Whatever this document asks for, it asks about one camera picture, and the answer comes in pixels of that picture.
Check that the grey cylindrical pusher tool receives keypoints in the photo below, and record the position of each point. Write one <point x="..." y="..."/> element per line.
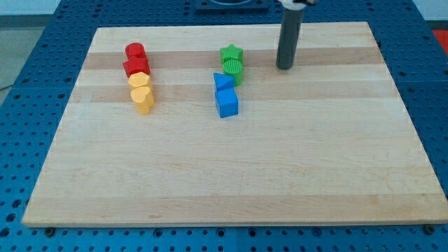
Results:
<point x="288" y="38"/>

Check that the yellow heart block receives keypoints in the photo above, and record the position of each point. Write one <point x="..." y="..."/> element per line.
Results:
<point x="143" y="99"/>

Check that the yellow hexagon block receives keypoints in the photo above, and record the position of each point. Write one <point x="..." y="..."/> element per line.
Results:
<point x="138" y="80"/>

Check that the green star block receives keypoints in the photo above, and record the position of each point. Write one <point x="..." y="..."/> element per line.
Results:
<point x="231" y="52"/>

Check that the green cylinder block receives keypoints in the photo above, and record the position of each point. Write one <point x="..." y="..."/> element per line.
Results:
<point x="234" y="68"/>

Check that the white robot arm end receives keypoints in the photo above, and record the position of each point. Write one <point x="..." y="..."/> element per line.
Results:
<point x="297" y="5"/>

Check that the red cylinder block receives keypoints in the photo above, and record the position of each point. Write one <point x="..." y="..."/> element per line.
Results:
<point x="135" y="50"/>

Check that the wooden board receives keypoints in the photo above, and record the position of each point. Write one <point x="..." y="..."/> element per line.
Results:
<point x="328" y="142"/>

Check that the red star block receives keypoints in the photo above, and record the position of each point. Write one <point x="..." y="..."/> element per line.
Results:
<point x="135" y="65"/>

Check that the blue triangle block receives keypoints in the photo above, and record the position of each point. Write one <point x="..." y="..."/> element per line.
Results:
<point x="223" y="82"/>

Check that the blue cube block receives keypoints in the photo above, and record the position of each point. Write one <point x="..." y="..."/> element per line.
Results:
<point x="227" y="102"/>

